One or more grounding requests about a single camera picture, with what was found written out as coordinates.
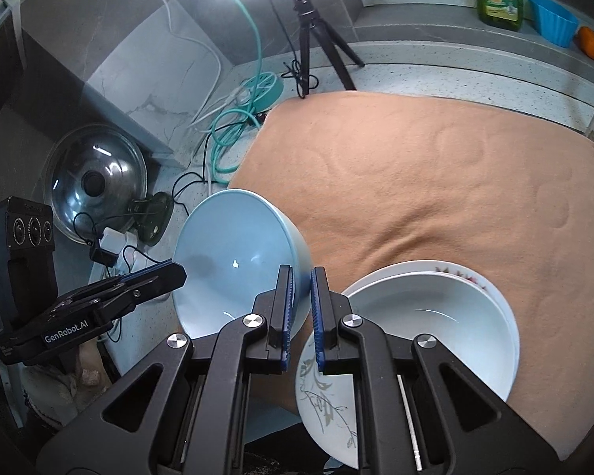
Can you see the blue ribbed cup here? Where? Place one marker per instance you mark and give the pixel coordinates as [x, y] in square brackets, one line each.
[554, 22]

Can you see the orange fruit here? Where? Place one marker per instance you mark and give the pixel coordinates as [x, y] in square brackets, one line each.
[591, 42]

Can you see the pink floral white plate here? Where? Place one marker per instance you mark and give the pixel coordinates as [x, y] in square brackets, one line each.
[458, 275]

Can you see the orange brown cloth mat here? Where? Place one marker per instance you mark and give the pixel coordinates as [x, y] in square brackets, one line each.
[425, 168]

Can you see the black tripod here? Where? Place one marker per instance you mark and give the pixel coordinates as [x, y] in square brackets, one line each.
[304, 34]

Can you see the dark green lid holder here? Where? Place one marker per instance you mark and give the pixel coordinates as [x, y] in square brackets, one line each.
[153, 212]

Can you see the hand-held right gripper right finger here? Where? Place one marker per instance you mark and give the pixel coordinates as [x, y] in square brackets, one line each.
[318, 321]

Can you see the grey leaf white plate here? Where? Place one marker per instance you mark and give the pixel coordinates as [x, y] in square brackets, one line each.
[425, 336]

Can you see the black power adapter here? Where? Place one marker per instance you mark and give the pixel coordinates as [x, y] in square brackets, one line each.
[103, 256]

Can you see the cream fleece clothing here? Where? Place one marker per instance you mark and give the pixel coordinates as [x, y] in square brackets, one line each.
[54, 391]

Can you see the light blue ceramic bowl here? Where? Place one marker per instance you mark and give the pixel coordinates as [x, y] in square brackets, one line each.
[227, 247]

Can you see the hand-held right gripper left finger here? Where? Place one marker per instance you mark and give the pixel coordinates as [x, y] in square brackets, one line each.
[289, 302]

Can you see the teal round power strip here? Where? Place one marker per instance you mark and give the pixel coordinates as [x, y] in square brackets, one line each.
[272, 94]

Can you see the white power adapter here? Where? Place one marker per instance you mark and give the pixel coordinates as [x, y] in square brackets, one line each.
[113, 240]

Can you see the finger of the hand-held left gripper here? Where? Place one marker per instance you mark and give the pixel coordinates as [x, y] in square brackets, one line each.
[163, 279]

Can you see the steel pot lid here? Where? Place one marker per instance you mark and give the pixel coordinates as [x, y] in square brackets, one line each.
[99, 158]

